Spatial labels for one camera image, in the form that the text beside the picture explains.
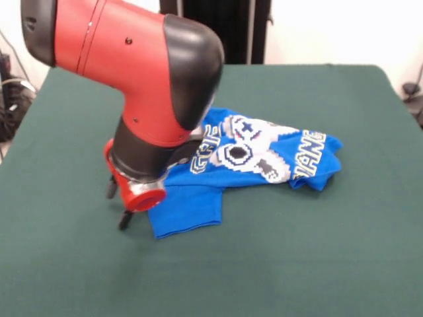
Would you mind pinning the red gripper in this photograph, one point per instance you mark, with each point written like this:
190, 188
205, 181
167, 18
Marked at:
142, 198

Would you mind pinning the blue printed t-shirt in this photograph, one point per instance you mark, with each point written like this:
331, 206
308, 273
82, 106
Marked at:
198, 198

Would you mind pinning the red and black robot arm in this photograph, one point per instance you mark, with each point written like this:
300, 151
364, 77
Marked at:
132, 66

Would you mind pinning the dark green table cloth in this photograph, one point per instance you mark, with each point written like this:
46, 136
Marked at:
297, 231

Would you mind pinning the black chair base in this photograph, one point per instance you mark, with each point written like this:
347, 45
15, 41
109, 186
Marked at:
411, 88

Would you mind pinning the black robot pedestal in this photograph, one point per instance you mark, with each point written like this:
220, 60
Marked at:
238, 33

